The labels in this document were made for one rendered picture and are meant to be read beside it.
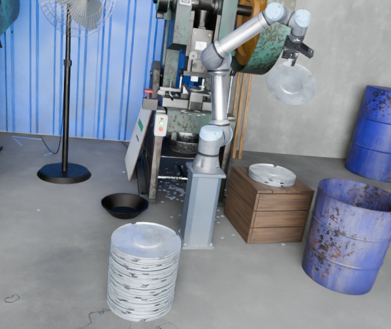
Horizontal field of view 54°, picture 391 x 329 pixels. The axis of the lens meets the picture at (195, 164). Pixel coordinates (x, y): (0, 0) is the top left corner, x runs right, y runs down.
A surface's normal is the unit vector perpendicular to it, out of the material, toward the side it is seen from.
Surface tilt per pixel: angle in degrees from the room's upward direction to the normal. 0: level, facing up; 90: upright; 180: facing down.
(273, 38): 112
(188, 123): 90
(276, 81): 124
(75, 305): 0
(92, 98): 90
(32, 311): 0
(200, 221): 90
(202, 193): 90
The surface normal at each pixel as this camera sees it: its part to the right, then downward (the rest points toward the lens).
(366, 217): -0.16, 0.33
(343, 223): -0.61, 0.22
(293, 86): -0.40, 0.73
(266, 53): 0.06, 0.84
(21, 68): 0.18, 0.34
